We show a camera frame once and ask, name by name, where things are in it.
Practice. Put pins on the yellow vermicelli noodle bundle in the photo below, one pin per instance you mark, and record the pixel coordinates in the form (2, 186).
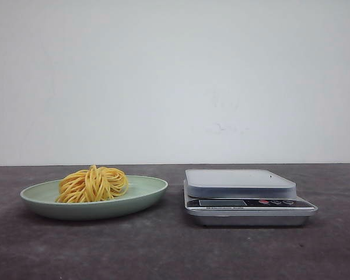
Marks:
(94, 184)

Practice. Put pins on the silver digital kitchen scale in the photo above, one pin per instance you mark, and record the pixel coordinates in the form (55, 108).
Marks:
(243, 197)

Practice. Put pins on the pale green oval plate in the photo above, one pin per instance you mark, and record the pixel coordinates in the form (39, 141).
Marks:
(143, 192)

